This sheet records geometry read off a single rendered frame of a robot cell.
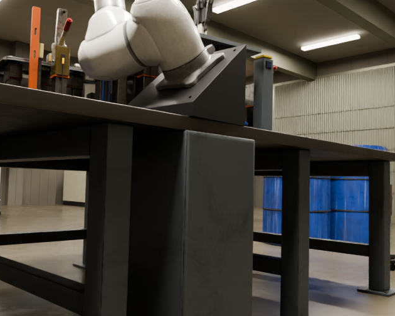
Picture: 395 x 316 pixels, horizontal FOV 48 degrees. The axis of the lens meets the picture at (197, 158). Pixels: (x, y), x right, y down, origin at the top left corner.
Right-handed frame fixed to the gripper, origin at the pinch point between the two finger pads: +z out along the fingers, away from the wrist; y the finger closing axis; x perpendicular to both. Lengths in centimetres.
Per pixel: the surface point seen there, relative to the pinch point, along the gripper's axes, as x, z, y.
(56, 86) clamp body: 59, 31, 16
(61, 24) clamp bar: 58, 5, 19
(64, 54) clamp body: 57, 18, 15
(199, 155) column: 44, 61, -59
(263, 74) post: -34.4, 14.2, -4.7
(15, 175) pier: -131, 57, 821
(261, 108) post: -34.1, 30.8, -4.1
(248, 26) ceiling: -434, -230, 440
